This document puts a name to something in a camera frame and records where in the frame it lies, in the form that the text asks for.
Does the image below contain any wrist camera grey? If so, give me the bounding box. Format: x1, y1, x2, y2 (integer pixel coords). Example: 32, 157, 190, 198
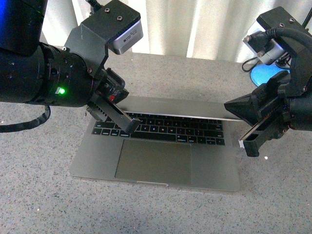
243, 20, 286, 65
108, 20, 143, 55

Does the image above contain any blue round lamp base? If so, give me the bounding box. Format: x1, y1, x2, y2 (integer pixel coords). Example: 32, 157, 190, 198
250, 64, 290, 87

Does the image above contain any black lamp cable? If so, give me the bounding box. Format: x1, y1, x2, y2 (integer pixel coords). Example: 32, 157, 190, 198
241, 4, 312, 73

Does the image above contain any white pleated curtain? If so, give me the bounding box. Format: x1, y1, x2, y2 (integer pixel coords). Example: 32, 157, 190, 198
39, 0, 312, 64

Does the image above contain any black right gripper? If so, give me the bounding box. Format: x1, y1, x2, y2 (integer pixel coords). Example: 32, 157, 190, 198
224, 71, 290, 157

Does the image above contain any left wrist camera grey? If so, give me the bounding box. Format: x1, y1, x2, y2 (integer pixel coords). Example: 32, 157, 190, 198
108, 20, 143, 55

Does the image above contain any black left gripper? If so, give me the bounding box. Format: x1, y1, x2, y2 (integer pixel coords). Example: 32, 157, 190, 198
87, 68, 140, 134

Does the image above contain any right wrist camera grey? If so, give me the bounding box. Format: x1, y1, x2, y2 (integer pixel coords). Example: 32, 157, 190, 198
243, 20, 286, 65

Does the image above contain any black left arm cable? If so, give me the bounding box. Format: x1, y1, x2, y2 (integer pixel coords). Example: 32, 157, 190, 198
0, 105, 51, 134

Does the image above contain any grey laptop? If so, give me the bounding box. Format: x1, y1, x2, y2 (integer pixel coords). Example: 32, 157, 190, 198
70, 97, 240, 191

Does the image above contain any black right camera cable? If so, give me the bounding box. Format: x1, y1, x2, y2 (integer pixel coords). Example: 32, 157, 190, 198
251, 27, 312, 44

